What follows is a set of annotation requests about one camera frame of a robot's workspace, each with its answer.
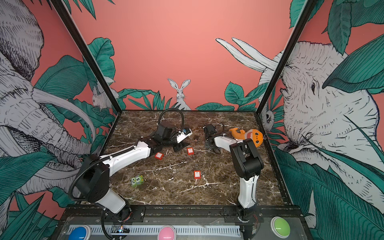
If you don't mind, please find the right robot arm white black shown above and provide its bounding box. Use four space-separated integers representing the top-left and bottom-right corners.
203 125 264 222

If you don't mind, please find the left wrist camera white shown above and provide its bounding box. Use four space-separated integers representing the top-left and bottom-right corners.
176 128 192 143

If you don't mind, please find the blue push button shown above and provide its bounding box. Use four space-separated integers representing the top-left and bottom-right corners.
68 225 92 240

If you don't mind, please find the white slotted cable duct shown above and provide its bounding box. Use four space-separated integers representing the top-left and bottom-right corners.
68 224 241 237

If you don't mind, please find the orange shark plush toy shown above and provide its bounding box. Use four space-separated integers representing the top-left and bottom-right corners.
229 128 264 148

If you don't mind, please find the green monster toy cube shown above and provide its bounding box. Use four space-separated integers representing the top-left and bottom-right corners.
131 175 144 188

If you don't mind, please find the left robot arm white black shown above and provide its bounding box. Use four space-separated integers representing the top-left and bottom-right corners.
68 108 192 222

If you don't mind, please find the black mounting rail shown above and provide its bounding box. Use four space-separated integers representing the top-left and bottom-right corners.
60 205 305 224

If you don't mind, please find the red padlock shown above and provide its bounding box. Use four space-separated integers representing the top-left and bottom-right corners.
194 171 202 180
187 148 195 156
155 153 164 160

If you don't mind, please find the pink push button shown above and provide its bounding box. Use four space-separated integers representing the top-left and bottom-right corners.
157 226 177 240

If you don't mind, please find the green push button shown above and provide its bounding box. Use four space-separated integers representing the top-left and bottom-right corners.
270 216 291 239

